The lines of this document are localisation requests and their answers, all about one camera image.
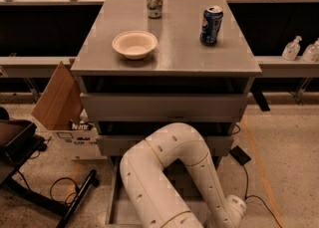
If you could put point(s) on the grey drawer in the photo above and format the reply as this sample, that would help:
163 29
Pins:
164 107
117 145
121 212

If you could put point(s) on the clear sanitizer bottle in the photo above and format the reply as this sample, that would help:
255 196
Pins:
311 53
292 49

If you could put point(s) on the grey middle drawer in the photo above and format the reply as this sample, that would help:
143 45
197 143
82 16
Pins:
117 145

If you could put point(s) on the grey metal rail shelf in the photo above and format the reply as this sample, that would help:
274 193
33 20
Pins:
43 67

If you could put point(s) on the brown cardboard flap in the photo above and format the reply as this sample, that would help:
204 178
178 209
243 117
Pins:
60 103

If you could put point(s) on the white printed cardboard box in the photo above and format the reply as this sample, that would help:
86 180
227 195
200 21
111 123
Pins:
80 141

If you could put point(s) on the white paper bowl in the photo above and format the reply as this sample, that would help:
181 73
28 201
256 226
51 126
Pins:
135 45

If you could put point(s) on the grey top drawer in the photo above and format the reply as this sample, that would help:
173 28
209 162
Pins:
164 107

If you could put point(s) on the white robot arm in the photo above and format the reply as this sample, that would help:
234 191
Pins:
155 199

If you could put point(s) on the black power adapter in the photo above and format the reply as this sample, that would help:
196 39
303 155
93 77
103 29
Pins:
238 154

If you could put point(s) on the green white soda can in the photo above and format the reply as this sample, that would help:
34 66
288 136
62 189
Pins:
154 8

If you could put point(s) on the blue pepsi can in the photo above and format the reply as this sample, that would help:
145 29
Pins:
211 23

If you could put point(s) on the grey bottom drawer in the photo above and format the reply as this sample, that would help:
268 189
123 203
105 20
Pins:
121 212

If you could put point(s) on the grey drawer cabinet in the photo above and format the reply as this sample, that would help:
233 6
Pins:
179 64

